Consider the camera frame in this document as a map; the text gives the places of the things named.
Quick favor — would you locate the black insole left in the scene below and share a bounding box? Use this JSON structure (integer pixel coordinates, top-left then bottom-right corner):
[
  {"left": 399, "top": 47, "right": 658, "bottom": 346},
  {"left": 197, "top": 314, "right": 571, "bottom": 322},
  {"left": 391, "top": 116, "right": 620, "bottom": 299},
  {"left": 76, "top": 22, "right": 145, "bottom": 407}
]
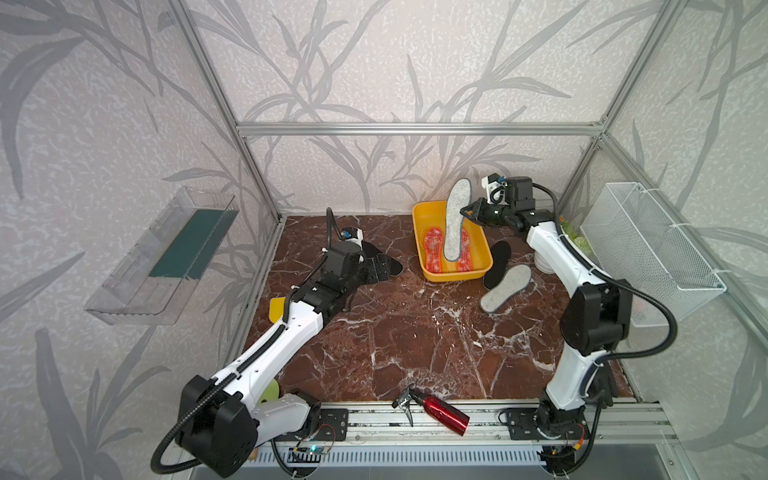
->
[{"left": 361, "top": 240, "right": 403, "bottom": 277}]

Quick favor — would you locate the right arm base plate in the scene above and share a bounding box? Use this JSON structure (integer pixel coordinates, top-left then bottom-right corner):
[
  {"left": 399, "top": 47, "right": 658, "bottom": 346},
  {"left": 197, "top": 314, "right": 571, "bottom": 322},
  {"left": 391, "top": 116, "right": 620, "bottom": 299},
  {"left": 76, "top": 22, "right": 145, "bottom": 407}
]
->
[{"left": 497, "top": 407, "right": 592, "bottom": 443}]

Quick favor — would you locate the grey felt insole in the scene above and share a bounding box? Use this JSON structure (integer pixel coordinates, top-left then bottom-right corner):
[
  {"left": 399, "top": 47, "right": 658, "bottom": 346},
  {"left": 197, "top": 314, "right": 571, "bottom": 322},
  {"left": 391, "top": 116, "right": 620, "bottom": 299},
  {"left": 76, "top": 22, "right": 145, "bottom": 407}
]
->
[
  {"left": 479, "top": 265, "right": 532, "bottom": 313},
  {"left": 443, "top": 178, "right": 471, "bottom": 262}
]

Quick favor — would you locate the black insole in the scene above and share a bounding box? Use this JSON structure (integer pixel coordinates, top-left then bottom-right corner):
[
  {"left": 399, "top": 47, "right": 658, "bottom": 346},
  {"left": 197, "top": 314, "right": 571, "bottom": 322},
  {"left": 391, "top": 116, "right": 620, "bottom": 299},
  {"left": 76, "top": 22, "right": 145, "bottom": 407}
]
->
[
  {"left": 483, "top": 240, "right": 511, "bottom": 290},
  {"left": 361, "top": 240, "right": 403, "bottom": 277}
]

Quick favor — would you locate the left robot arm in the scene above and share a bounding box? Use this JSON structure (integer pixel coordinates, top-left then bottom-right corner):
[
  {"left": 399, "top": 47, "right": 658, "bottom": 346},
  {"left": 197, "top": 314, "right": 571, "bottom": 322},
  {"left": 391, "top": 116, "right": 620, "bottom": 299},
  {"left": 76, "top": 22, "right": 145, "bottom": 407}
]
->
[{"left": 150, "top": 240, "right": 403, "bottom": 478}]

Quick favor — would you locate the potted plant white pot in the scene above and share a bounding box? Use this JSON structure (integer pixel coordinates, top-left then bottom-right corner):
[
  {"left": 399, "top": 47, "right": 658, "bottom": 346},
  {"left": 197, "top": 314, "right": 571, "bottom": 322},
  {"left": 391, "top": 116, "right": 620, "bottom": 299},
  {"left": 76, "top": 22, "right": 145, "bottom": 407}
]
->
[{"left": 527, "top": 220, "right": 594, "bottom": 276}]

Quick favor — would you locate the black insole right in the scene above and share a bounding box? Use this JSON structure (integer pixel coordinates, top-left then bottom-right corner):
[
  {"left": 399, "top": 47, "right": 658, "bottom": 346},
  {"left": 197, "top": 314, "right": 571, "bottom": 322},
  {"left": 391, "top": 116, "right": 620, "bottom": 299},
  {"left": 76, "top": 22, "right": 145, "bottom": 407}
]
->
[{"left": 483, "top": 240, "right": 511, "bottom": 290}]

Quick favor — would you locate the yellow scraper tool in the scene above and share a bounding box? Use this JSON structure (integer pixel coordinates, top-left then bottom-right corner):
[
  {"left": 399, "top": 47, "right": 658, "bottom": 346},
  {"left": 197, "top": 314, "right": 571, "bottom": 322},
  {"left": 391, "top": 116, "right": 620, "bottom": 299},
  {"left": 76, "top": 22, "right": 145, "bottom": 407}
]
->
[{"left": 268, "top": 297, "right": 290, "bottom": 324}]

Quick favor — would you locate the black green work glove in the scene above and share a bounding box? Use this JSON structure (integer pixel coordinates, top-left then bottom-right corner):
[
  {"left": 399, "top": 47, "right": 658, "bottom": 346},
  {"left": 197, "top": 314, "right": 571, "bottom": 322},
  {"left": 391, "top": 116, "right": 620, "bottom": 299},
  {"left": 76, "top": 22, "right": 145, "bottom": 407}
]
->
[{"left": 588, "top": 364, "right": 619, "bottom": 408}]

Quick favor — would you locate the white wire mesh basket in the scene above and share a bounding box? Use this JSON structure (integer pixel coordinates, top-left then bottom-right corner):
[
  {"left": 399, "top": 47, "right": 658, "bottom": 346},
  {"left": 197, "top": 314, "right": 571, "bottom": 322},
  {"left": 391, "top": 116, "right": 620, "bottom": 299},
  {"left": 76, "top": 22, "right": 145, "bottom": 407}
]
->
[{"left": 580, "top": 182, "right": 727, "bottom": 321}]

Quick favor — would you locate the clear plastic wall shelf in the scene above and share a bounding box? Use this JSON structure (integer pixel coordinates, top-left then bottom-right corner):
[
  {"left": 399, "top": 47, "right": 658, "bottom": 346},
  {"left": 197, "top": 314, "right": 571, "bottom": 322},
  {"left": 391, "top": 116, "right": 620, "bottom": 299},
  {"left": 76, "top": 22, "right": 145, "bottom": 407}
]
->
[{"left": 84, "top": 187, "right": 239, "bottom": 326}]

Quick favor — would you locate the red patterned insole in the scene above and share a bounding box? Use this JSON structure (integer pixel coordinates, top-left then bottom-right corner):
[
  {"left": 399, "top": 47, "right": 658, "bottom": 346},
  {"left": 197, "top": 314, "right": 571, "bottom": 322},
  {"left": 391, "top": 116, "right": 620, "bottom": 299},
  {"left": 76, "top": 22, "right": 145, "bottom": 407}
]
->
[
  {"left": 457, "top": 229, "right": 473, "bottom": 272},
  {"left": 423, "top": 227, "right": 444, "bottom": 273}
]

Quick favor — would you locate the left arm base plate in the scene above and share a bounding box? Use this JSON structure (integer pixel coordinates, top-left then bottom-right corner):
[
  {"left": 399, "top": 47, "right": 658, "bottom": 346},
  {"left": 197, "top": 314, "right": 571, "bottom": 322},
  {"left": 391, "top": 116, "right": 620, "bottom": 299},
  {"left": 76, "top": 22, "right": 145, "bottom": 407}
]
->
[{"left": 277, "top": 407, "right": 350, "bottom": 442}]

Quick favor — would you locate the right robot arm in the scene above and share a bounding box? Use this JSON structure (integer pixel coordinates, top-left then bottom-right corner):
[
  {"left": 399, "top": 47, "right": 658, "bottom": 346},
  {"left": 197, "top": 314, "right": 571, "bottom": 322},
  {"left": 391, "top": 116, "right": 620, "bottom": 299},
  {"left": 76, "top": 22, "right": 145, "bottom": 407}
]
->
[{"left": 444, "top": 174, "right": 678, "bottom": 439}]

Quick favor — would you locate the red spray bottle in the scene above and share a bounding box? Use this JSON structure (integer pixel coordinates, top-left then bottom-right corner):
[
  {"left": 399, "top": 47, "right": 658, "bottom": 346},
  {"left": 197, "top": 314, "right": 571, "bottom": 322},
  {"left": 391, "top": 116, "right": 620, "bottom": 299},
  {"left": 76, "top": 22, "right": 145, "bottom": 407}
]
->
[{"left": 391, "top": 385, "right": 470, "bottom": 436}]

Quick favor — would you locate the yellow plastic storage box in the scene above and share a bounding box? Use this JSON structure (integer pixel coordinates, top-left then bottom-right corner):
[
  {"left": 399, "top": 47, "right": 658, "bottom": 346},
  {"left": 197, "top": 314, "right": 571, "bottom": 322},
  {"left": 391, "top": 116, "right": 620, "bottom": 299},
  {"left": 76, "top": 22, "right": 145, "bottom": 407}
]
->
[{"left": 412, "top": 201, "right": 492, "bottom": 283}]

